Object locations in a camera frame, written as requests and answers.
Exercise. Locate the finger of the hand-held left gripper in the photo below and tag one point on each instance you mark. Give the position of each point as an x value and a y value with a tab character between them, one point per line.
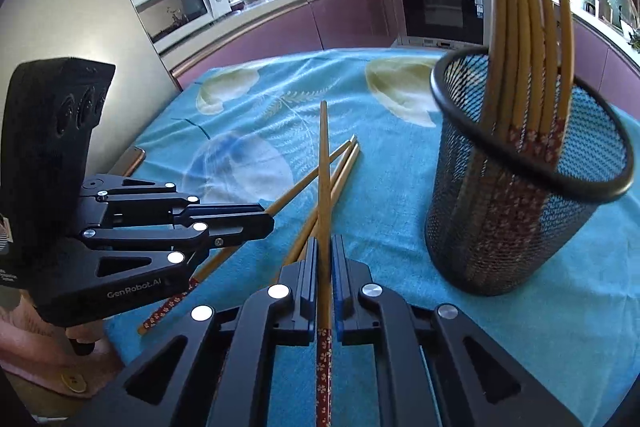
230	210
240	232

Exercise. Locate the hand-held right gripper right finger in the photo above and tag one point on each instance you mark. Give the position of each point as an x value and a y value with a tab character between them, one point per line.
342	292

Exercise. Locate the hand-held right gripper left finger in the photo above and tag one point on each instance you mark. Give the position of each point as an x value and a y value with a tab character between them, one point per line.
310	287

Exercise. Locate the red-ended wooden chopstick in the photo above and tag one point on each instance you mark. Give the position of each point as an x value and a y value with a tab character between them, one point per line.
324	187
311	219
338	187
295	191

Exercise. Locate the black mesh utensil holder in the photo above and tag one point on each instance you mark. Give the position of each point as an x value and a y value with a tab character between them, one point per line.
500	232

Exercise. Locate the bunch of wooden chopsticks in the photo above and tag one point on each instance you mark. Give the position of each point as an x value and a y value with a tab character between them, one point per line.
520	32

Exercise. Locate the grey refrigerator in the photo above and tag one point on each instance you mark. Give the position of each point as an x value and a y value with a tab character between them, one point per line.
75	7

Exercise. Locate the blue floral tablecloth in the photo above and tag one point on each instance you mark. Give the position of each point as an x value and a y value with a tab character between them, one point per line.
400	157

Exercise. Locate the white microwave oven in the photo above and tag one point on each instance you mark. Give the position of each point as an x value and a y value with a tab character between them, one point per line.
190	2

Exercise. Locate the pink base cabinets with countertop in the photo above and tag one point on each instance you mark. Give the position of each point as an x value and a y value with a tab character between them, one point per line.
325	22
620	67

